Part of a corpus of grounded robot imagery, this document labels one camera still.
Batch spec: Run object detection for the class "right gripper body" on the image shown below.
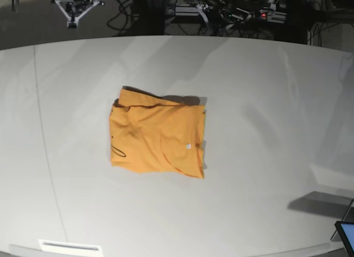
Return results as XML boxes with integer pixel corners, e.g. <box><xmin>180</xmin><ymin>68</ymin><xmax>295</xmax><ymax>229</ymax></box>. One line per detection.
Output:
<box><xmin>52</xmin><ymin>0</ymin><xmax>105</xmax><ymax>23</ymax></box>

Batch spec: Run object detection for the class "yellow T-shirt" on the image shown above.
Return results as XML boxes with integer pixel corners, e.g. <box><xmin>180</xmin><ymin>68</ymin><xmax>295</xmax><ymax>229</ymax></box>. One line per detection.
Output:
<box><xmin>109</xmin><ymin>87</ymin><xmax>206</xmax><ymax>178</ymax></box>

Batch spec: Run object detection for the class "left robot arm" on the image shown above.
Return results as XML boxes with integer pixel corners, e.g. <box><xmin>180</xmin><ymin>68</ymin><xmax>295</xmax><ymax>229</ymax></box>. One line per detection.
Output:
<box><xmin>196</xmin><ymin>0</ymin><xmax>279</xmax><ymax>30</ymax></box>

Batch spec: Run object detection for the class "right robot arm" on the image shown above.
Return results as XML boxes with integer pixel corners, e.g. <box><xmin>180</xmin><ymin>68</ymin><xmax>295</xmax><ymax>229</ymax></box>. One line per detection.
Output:
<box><xmin>51</xmin><ymin>0</ymin><xmax>105</xmax><ymax>28</ymax></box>

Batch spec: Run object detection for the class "white power strip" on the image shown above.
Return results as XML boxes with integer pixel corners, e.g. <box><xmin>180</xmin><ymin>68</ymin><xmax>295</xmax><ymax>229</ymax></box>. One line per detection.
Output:
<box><xmin>168</xmin><ymin>3</ymin><xmax>287</xmax><ymax>24</ymax></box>

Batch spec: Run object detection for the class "grey tablet stand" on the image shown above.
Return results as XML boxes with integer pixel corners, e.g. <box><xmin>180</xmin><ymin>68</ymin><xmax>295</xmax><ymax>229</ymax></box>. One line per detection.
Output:
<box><xmin>331</xmin><ymin>199</ymin><xmax>353</xmax><ymax>242</ymax></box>

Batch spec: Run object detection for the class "tablet with blue screen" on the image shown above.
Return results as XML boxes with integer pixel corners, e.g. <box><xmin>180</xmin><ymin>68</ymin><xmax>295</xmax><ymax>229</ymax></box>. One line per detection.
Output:
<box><xmin>335</xmin><ymin>221</ymin><xmax>354</xmax><ymax>257</ymax></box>

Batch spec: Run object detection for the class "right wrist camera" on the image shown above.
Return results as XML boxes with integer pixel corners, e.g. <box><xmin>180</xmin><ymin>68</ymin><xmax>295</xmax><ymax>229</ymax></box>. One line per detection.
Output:
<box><xmin>67</xmin><ymin>22</ymin><xmax>77</xmax><ymax>29</ymax></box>

